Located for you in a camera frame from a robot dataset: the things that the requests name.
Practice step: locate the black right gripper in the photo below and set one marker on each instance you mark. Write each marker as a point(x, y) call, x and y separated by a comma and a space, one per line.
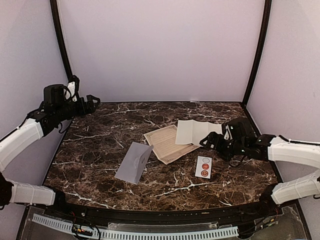
point(212, 136)

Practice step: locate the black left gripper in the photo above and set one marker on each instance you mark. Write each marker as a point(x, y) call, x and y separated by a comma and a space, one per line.
point(83, 110)

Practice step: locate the beige lined letter paper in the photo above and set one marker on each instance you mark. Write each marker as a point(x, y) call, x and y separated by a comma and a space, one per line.
point(164, 144)

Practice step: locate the grey envelope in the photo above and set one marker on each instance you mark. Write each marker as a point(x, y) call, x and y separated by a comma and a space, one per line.
point(134, 162)

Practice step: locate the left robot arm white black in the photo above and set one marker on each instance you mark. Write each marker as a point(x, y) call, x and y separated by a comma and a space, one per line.
point(60, 103)

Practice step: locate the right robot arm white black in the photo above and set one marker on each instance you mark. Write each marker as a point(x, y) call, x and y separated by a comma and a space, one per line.
point(238, 138)

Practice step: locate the red round seal sticker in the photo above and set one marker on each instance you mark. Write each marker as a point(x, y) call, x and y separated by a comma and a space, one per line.
point(205, 166)

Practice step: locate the wax seal sticker sheet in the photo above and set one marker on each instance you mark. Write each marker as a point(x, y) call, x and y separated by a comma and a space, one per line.
point(201, 160)

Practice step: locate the brown round seal sticker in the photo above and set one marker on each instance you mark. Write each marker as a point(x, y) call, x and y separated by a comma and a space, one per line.
point(204, 173)

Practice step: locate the white folded paper sheet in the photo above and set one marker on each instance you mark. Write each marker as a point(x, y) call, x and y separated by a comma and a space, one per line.
point(192, 132)

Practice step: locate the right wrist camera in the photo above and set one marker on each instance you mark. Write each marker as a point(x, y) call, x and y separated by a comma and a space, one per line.
point(227, 135)

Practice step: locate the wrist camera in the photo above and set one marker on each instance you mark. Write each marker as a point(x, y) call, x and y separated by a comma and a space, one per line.
point(72, 92)
point(227, 135)

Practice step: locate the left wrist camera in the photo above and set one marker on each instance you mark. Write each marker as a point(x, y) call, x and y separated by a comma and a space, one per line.
point(72, 92)

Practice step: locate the black left frame post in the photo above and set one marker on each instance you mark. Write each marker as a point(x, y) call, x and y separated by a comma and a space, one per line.
point(60, 38)

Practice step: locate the black frame post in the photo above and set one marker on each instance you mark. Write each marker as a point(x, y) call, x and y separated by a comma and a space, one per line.
point(259, 52)
point(60, 38)

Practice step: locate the white slotted cable duct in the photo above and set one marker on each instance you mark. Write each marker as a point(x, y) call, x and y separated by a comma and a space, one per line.
point(119, 231)

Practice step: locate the black front rail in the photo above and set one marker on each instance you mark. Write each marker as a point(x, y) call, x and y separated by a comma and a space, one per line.
point(101, 216)

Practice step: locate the black right frame post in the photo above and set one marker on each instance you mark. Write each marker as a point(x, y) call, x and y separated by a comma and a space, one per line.
point(259, 52)

